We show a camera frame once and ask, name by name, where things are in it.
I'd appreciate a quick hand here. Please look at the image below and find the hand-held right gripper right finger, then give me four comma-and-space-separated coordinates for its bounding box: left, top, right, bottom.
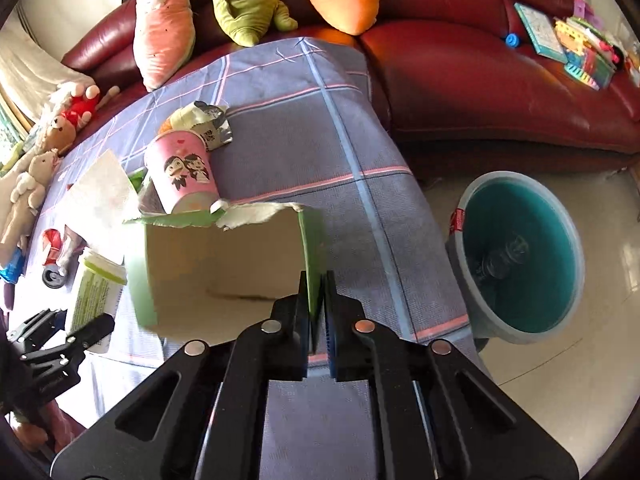
322, 270, 581, 480

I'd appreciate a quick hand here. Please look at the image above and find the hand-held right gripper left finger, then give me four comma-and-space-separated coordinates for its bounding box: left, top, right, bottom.
50, 270, 313, 480

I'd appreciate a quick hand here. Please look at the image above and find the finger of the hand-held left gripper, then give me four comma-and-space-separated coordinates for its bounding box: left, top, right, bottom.
20, 314, 116, 401
7, 310, 66, 346

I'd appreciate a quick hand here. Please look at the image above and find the green cardboard box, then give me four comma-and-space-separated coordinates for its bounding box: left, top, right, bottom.
122, 202, 325, 336

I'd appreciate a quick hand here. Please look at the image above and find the white paper sheet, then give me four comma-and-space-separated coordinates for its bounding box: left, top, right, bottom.
62, 149, 146, 266

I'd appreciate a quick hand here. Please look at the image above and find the grey bin with teal inside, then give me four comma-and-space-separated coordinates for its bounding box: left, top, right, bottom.
446, 171, 586, 345

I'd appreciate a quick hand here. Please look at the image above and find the white cup with green label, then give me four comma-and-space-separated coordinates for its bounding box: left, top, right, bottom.
69, 247, 127, 353

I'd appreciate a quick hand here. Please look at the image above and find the blue snack packet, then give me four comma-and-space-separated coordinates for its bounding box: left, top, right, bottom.
0, 249, 26, 283

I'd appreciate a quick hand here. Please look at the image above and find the silver foil packet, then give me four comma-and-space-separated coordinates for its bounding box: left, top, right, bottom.
60, 227, 87, 271

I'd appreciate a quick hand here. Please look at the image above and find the cream plush bear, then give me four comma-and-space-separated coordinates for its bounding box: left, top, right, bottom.
0, 150, 58, 261

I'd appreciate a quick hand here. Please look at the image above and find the brown teddy bear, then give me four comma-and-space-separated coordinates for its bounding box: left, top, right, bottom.
30, 112, 78, 161

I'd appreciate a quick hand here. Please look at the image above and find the pink printed paper cup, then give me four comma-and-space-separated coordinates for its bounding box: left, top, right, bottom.
144, 129, 221, 215

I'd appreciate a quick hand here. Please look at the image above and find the grey plaid bedsheet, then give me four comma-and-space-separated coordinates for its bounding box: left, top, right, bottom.
10, 37, 493, 480

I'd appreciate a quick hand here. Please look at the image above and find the plush doll in red clothes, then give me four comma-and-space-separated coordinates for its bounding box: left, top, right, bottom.
50, 84, 121, 126

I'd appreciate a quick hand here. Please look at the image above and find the crumpled grey paper wrapper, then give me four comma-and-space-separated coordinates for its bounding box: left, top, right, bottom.
167, 101, 234, 152

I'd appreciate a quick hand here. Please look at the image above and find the beige blanket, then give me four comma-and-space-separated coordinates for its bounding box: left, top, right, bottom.
0, 5, 96, 111

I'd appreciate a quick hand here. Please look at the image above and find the dark red leather sofa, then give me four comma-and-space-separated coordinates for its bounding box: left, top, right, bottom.
60, 0, 640, 171

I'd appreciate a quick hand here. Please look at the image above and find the pink carrot plush pillow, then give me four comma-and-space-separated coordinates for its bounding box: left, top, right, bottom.
132, 0, 196, 92

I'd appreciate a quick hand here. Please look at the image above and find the green dinosaur plush toy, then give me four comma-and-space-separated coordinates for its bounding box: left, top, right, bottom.
205, 0, 298, 47

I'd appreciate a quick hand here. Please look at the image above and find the teal picture book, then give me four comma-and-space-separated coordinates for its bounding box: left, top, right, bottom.
514, 2, 570, 63

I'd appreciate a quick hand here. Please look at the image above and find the pile of colourful toy blocks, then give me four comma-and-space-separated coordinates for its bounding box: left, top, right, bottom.
552, 15, 618, 91

